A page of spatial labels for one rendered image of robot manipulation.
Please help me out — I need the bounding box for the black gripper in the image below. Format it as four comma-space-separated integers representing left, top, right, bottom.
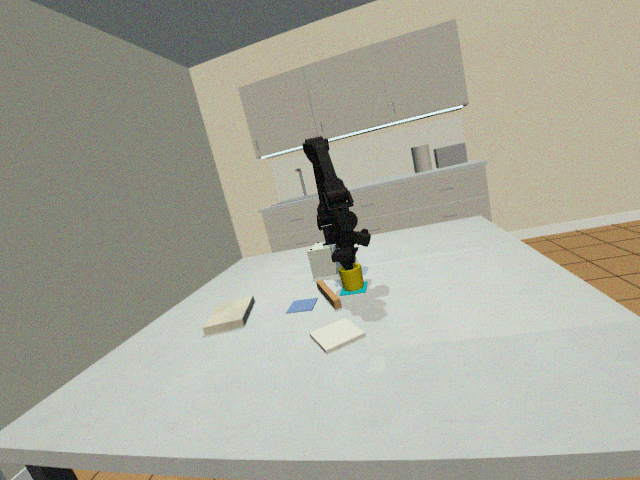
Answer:
331, 228, 359, 270

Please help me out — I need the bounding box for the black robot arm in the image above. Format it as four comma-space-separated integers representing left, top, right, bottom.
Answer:
302, 136, 371, 246

